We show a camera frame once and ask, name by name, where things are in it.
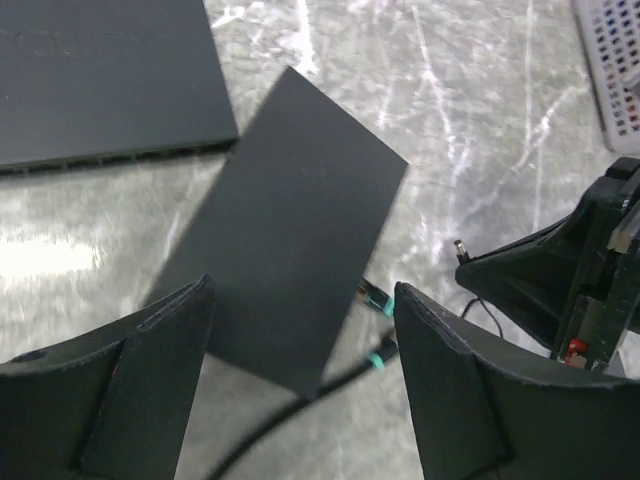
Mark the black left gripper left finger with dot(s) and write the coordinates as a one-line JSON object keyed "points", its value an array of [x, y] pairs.
{"points": [[112, 403]]}

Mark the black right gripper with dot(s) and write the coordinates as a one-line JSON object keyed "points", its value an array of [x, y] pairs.
{"points": [[572, 286]]}

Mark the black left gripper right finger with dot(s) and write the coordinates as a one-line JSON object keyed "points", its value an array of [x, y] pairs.
{"points": [[484, 408]]}

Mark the black network switch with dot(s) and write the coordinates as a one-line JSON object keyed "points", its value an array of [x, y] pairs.
{"points": [[85, 81], [286, 233]]}

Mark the white plastic basket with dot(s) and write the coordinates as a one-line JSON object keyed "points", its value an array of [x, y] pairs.
{"points": [[609, 35]]}

